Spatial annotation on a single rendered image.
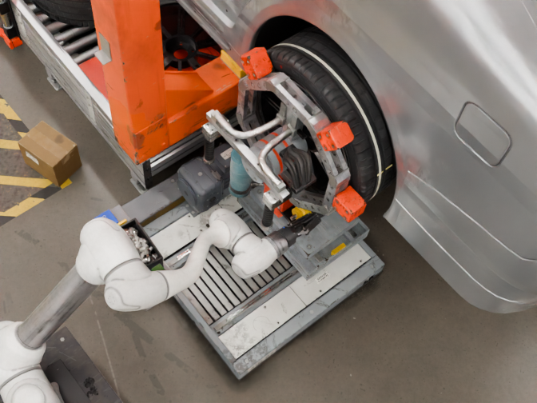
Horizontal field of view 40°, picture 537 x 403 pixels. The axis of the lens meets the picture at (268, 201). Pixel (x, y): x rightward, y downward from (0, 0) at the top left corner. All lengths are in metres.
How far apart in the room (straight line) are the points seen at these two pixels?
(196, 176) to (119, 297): 1.01
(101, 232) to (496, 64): 1.24
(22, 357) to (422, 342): 1.68
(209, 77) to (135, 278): 1.10
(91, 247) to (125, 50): 0.64
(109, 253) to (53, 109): 1.69
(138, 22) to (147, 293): 0.84
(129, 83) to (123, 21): 0.30
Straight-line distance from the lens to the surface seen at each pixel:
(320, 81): 2.46
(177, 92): 2.87
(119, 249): 2.31
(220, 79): 3.07
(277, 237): 2.69
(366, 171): 2.52
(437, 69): 2.09
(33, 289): 3.42
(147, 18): 2.45
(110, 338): 3.28
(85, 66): 3.68
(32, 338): 2.63
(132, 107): 2.72
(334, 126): 2.38
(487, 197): 2.22
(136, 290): 2.26
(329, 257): 3.29
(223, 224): 2.68
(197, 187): 3.10
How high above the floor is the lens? 3.07
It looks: 60 degrees down
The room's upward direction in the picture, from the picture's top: 9 degrees clockwise
